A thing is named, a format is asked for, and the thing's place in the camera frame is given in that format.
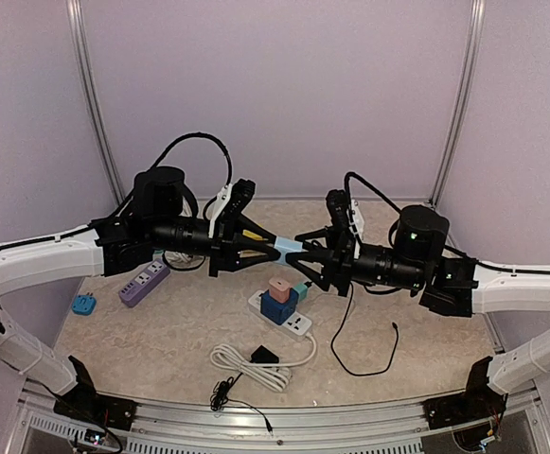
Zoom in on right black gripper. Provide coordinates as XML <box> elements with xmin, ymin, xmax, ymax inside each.
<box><xmin>286</xmin><ymin>223</ymin><xmax>427</xmax><ymax>296</ymax></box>

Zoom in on thin black charging cable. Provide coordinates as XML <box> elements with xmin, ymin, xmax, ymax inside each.
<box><xmin>310</xmin><ymin>283</ymin><xmax>401</xmax><ymax>377</ymax></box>

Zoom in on dark blue cube socket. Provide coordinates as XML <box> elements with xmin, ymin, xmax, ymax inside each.
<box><xmin>260</xmin><ymin>288</ymin><xmax>299</xmax><ymax>325</ymax></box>

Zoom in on aluminium corner post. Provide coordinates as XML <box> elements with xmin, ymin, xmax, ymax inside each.
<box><xmin>65</xmin><ymin>0</ymin><xmax>125</xmax><ymax>204</ymax></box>
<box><xmin>429</xmin><ymin>0</ymin><xmax>487</xmax><ymax>209</ymax></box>

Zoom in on white coiled power cords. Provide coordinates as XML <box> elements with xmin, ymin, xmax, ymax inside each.
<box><xmin>163</xmin><ymin>196</ymin><xmax>319</xmax><ymax>393</ymax></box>

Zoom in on aluminium front rail frame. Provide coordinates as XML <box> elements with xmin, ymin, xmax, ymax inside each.
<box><xmin>6</xmin><ymin>381</ymin><xmax>550</xmax><ymax>453</ymax></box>

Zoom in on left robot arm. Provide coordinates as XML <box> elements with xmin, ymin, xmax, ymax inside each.
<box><xmin>0</xmin><ymin>159</ymin><xmax>280</xmax><ymax>430</ymax></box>

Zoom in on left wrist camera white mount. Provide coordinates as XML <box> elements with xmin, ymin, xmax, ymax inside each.
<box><xmin>208</xmin><ymin>179</ymin><xmax>256</xmax><ymax>239</ymax></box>

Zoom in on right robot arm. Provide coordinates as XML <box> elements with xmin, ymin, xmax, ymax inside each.
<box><xmin>275</xmin><ymin>186</ymin><xmax>550</xmax><ymax>429</ymax></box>

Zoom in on white power strip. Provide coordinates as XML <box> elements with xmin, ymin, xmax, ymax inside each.
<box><xmin>247</xmin><ymin>290</ymin><xmax>313</xmax><ymax>340</ymax></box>

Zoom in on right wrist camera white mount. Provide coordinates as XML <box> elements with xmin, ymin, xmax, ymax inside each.
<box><xmin>326</xmin><ymin>189</ymin><xmax>363</xmax><ymax>245</ymax></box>

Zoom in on black power adapter with cable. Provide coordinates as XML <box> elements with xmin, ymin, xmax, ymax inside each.
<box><xmin>209</xmin><ymin>345</ymin><xmax>279</xmax><ymax>435</ymax></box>

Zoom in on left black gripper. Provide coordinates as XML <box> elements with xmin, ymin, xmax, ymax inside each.
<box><xmin>149</xmin><ymin>215</ymin><xmax>280</xmax><ymax>278</ymax></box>

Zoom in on light blue plug adapter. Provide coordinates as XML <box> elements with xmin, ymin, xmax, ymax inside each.
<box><xmin>274</xmin><ymin>236</ymin><xmax>304</xmax><ymax>265</ymax></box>

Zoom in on left aluminium corner post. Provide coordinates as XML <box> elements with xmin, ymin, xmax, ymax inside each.
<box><xmin>65</xmin><ymin>0</ymin><xmax>125</xmax><ymax>204</ymax></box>

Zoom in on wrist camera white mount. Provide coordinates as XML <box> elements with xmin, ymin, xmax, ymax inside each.
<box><xmin>208</xmin><ymin>179</ymin><xmax>256</xmax><ymax>239</ymax></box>
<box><xmin>326</xmin><ymin>189</ymin><xmax>363</xmax><ymax>245</ymax></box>

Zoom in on teal plug adapter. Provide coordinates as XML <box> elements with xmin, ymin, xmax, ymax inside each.
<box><xmin>293</xmin><ymin>281</ymin><xmax>312</xmax><ymax>303</ymax></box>

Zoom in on pink plug adapter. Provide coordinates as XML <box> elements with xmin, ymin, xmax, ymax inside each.
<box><xmin>269</xmin><ymin>276</ymin><xmax>292</xmax><ymax>304</ymax></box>

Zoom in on purple power strip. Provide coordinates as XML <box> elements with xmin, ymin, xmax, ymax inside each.
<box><xmin>118</xmin><ymin>259</ymin><xmax>170</xmax><ymax>307</ymax></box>

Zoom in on right aluminium corner post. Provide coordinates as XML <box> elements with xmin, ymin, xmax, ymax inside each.
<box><xmin>429</xmin><ymin>0</ymin><xmax>487</xmax><ymax>209</ymax></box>

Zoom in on yellow cube socket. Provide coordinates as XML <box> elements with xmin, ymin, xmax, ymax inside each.
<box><xmin>240</xmin><ymin>230</ymin><xmax>264</xmax><ymax>257</ymax></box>

